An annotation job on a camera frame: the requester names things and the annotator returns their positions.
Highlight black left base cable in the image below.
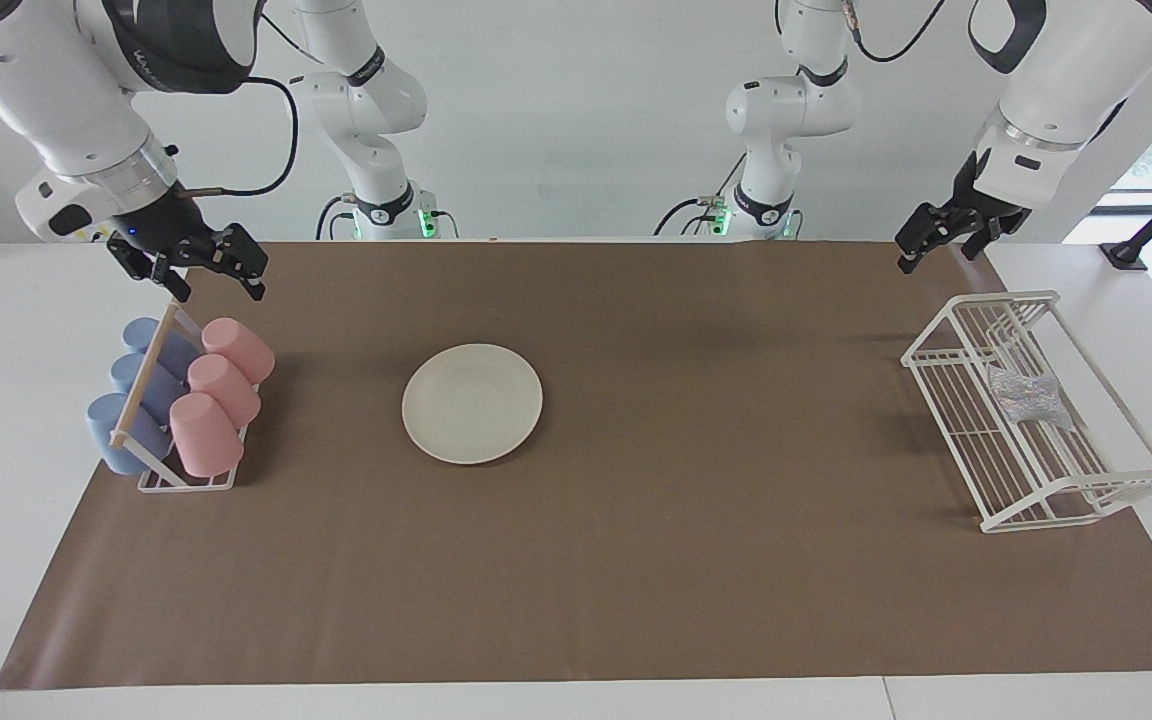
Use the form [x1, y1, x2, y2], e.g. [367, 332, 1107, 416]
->
[653, 150, 749, 239]

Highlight white wire dish rack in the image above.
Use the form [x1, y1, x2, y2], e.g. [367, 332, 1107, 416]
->
[901, 291, 1152, 534]

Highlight pink plastic cup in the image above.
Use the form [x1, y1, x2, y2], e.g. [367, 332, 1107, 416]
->
[187, 354, 262, 428]
[169, 392, 245, 478]
[201, 318, 276, 386]

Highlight blue plastic cup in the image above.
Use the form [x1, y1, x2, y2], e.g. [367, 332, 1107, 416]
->
[86, 393, 174, 475]
[110, 353, 187, 421]
[122, 318, 201, 378]

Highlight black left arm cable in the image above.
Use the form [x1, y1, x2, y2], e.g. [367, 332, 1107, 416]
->
[841, 0, 949, 64]

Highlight black right base cable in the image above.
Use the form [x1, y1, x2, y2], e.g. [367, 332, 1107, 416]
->
[315, 194, 459, 241]

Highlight brown paper table mat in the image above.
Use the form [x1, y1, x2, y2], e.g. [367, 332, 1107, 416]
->
[0, 240, 1152, 691]

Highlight clear plastic wrapper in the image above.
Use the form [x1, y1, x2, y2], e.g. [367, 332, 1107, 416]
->
[988, 366, 1075, 429]

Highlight black base cable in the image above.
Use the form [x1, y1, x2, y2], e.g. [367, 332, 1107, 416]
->
[653, 150, 749, 239]
[315, 194, 459, 241]

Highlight round cream plate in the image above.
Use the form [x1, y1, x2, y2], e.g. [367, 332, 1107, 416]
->
[402, 344, 544, 466]

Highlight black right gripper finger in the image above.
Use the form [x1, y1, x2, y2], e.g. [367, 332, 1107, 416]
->
[108, 238, 192, 303]
[214, 225, 269, 301]

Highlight white cup rack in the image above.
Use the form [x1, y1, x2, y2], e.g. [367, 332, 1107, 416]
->
[110, 303, 253, 493]

